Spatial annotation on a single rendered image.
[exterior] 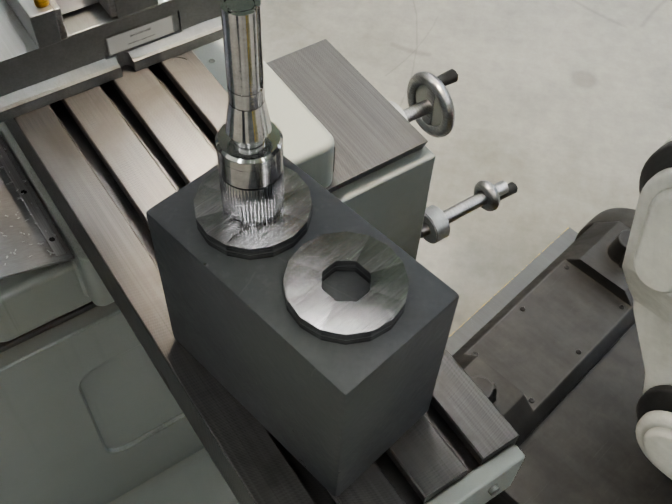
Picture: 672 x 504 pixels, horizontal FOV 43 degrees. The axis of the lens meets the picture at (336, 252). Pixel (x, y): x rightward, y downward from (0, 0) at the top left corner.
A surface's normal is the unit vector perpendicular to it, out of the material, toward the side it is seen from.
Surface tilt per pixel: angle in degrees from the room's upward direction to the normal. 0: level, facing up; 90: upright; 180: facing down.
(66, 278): 90
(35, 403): 90
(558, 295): 0
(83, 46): 90
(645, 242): 90
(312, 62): 0
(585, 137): 0
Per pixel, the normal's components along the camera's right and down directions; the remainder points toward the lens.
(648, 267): -0.71, 0.55
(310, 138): 0.04, -0.60
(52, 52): 0.55, 0.68
